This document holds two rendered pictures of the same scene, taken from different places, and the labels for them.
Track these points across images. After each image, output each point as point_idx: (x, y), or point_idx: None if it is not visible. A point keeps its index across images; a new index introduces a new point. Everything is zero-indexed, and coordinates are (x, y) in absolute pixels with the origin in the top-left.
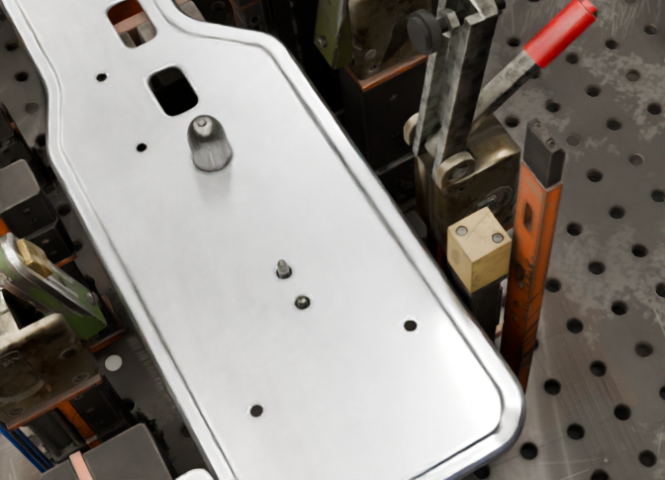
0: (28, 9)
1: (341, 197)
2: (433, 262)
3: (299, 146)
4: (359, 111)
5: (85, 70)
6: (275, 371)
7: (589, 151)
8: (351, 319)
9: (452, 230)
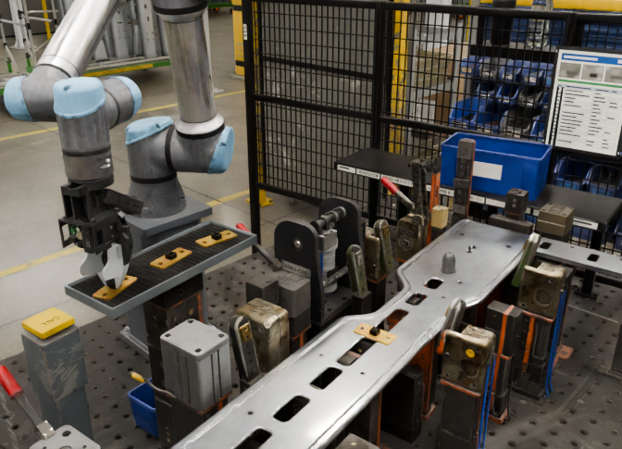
0: (432, 321)
1: (438, 249)
2: (442, 233)
3: (429, 258)
4: (384, 293)
5: (444, 301)
6: (495, 246)
7: None
8: (469, 241)
9: (442, 210)
